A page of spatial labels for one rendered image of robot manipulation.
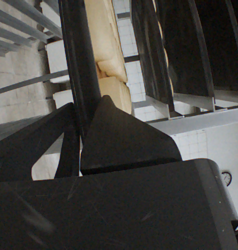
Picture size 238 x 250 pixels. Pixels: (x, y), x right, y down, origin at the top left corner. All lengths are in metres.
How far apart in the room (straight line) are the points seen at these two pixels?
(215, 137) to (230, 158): 0.51
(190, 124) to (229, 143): 3.15
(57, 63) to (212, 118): 2.31
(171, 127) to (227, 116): 0.12
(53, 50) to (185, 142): 2.29
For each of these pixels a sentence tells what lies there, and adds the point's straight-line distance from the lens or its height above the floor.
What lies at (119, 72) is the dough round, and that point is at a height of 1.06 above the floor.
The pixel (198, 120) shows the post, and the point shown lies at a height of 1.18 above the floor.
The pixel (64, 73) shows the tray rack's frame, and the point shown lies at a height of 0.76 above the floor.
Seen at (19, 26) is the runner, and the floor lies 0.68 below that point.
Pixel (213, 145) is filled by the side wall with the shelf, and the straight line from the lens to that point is 3.41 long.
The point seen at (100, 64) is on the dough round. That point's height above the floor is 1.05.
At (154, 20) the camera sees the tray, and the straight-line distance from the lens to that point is 0.41.
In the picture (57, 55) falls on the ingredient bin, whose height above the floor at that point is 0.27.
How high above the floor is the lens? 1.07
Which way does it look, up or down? 5 degrees down
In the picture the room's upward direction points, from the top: 80 degrees clockwise
